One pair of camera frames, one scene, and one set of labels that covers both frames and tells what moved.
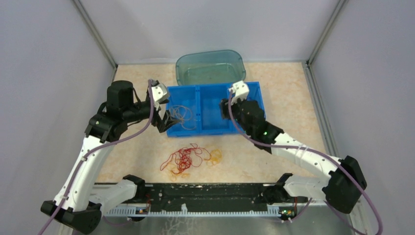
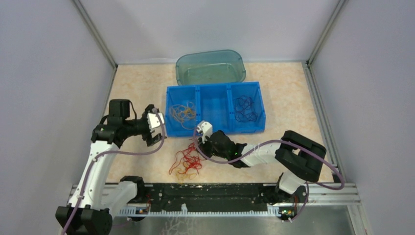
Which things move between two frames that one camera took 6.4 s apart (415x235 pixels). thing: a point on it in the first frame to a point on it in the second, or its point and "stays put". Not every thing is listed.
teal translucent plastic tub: [209, 67] stays put
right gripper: [224, 106] to [202, 146]
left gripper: [162, 125] to [150, 140]
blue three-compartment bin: [198, 108] stays put
